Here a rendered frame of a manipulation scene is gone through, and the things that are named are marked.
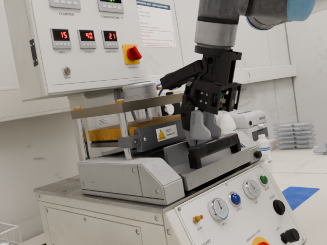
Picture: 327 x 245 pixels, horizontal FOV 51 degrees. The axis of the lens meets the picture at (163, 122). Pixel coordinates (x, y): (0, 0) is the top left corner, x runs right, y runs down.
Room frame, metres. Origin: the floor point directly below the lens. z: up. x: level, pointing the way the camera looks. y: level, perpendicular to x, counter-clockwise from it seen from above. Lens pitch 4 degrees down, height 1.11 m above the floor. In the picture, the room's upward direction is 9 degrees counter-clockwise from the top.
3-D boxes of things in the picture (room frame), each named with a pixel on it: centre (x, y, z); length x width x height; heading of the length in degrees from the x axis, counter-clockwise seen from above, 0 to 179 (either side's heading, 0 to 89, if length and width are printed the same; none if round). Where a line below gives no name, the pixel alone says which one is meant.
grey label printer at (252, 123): (1.81, -0.39, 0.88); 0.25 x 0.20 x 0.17; 45
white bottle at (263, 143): (1.38, -0.38, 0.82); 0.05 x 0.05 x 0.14
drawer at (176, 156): (0.77, 0.01, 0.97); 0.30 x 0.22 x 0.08; 46
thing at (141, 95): (0.84, 0.05, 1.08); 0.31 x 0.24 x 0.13; 136
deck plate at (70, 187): (0.83, 0.07, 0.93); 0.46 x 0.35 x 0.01; 46
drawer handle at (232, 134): (0.67, -0.09, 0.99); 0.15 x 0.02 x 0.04; 136
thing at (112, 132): (0.81, 0.04, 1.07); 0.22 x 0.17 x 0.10; 136
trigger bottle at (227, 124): (1.67, -0.31, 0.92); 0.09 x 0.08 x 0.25; 79
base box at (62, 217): (0.81, 0.02, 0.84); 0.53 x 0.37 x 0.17; 46
